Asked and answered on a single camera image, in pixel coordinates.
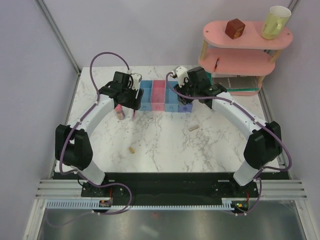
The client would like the green folder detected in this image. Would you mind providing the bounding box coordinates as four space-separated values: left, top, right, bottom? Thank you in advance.
227 76 259 92

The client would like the pink cap bottle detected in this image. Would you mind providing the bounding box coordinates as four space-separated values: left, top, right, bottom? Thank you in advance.
114 104 125 120

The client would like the white cable duct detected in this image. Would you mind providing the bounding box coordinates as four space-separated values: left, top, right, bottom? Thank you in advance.
46 199 234 211

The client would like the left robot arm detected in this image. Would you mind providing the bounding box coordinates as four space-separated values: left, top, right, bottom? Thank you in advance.
55 71 144 197

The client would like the brown cube box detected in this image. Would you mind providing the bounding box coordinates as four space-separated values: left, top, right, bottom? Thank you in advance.
224 18 246 40

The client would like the pink drawer bin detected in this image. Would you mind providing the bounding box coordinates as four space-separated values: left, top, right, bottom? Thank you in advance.
150 80 166 112

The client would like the yellow green mug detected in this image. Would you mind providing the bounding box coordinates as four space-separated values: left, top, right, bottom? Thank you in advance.
261 5 292 40

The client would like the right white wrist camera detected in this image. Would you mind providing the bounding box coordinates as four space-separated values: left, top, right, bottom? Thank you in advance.
172 66 188 88

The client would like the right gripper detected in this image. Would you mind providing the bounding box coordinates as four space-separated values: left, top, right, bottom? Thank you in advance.
173 77 199 106

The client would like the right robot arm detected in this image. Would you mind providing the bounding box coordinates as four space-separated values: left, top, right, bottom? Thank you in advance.
169 66 283 197

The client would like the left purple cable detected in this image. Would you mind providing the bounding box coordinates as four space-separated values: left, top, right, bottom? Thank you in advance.
45 51 133 228

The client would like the pink three tier shelf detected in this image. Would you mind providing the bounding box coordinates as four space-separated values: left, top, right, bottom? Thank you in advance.
198 20 293 96

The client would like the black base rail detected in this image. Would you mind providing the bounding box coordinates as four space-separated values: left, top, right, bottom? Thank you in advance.
53 171 292 206

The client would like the yellow eraser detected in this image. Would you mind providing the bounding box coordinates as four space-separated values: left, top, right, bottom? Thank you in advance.
129 146 135 154

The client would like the white chalk stick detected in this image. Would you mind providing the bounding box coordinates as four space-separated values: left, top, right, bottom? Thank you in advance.
188 125 200 132

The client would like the dark setup guide booklet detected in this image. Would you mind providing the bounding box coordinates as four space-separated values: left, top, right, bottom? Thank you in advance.
212 76 259 91

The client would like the purple drawer bin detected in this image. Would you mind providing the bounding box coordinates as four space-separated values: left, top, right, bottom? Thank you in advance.
178 101 193 113

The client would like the light blue drawer bin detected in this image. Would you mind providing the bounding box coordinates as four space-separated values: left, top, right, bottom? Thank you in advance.
139 80 153 112

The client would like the cyan drawer bin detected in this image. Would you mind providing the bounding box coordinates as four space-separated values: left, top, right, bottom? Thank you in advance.
164 81 179 113

